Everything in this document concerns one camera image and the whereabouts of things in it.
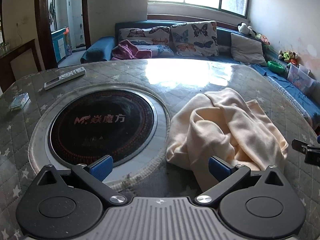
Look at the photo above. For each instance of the white remote control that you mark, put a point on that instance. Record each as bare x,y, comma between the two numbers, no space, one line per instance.
65,78

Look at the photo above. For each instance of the blue cabinet in doorway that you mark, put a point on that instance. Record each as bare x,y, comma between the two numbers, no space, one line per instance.
59,43

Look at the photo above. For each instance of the left butterfly print pillow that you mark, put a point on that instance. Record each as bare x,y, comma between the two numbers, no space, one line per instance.
155,39

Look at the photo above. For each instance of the grey plain cushion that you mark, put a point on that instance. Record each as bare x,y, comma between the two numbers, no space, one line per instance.
247,50

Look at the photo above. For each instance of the colourful plush toy pile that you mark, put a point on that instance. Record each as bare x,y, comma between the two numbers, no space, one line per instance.
288,57

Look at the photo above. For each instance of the green plastic bowl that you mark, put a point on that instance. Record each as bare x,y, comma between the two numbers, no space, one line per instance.
275,67

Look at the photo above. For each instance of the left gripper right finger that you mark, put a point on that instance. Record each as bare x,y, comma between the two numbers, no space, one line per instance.
229,178

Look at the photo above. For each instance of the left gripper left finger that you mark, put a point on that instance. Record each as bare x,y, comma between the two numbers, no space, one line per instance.
90,177

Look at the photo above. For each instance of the butterfly print pillow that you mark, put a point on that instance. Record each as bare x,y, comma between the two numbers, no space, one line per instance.
155,39
195,38

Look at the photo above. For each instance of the clear plastic storage box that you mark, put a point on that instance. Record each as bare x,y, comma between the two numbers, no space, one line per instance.
300,77

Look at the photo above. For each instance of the dark wooden door frame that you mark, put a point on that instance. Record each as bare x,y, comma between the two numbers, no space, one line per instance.
44,34

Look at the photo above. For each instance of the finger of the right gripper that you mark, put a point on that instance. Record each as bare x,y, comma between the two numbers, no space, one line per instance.
304,147

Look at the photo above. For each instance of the round black induction cooktop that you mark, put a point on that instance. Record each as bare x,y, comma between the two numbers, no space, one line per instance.
114,122

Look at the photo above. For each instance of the right butterfly print pillow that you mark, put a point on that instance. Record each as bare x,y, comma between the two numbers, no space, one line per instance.
195,38

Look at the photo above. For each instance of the small blue card box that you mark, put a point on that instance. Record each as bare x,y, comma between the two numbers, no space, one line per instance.
19,101

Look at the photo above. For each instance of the blue corner sofa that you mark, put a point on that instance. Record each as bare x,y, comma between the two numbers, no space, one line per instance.
308,108

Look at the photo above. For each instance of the panda plush toy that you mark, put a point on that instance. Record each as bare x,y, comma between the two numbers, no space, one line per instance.
243,28

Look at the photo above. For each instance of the cream knit garment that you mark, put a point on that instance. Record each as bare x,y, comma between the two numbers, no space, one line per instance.
223,124

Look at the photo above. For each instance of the pink crumpled garment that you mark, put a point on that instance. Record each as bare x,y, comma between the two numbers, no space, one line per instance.
125,50

